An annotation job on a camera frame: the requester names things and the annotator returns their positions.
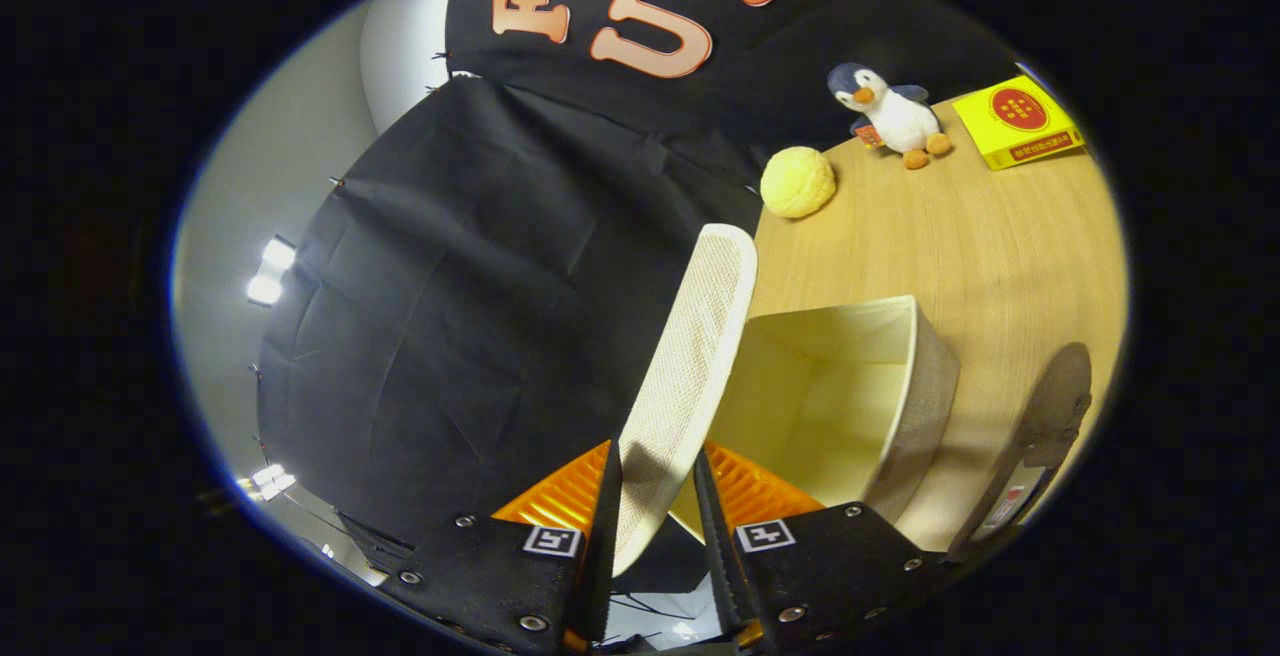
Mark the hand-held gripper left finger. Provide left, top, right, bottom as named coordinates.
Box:
left=378, top=439, right=626, bottom=656

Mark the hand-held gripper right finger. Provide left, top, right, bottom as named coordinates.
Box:
left=693, top=441, right=949, bottom=656

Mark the beige fabric storage box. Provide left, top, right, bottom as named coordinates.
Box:
left=668, top=294, right=961, bottom=544

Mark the brown fuzzy shoe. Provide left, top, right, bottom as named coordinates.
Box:
left=945, top=341, right=1094, bottom=565

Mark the black backdrop cloth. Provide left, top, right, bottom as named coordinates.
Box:
left=255, top=0, right=1021, bottom=577

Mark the yellow plush bun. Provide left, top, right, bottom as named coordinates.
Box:
left=759, top=146, right=838, bottom=220

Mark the plush penguin toy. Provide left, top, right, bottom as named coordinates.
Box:
left=826, top=62, right=953, bottom=171

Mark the yellow book with red circle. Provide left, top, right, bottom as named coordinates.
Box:
left=950, top=74, right=1087, bottom=172

